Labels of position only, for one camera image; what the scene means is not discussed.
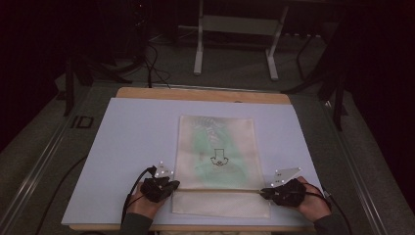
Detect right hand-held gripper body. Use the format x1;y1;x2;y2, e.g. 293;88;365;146
269;166;308;209

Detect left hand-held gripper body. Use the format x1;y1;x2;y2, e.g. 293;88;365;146
140;161;175;204

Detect white translucent zipper bag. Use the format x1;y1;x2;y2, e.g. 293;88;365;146
171;115;272;219

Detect person's left hand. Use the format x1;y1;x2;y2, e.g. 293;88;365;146
125;181;166;220

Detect person's right hand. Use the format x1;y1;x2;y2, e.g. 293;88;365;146
294;175;333;223

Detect green cloth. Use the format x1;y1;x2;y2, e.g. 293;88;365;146
191;127;250;188

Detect light blue table mat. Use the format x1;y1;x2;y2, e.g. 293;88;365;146
61;97;316;228

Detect black stand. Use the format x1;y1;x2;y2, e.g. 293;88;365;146
281;14;349;132
63;53;134;118

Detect white metal stand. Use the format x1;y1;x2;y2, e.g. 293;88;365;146
192;0;290;82

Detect left hand-held gripper cable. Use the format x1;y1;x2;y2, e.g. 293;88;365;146
120;164;159;225

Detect hand-held gripper cable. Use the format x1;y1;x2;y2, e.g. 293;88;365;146
120;164;159;225
304;181;354;235

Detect right hand-held gripper cable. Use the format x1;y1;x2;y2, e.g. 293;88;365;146
304;181;354;235

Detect metal floor rail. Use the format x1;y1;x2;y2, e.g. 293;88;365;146
0;107;84;235
322;100;390;235

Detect long black floor cable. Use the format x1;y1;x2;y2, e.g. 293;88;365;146
33;155;89;235

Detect black floor cables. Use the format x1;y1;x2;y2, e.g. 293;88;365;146
142;41;172;90

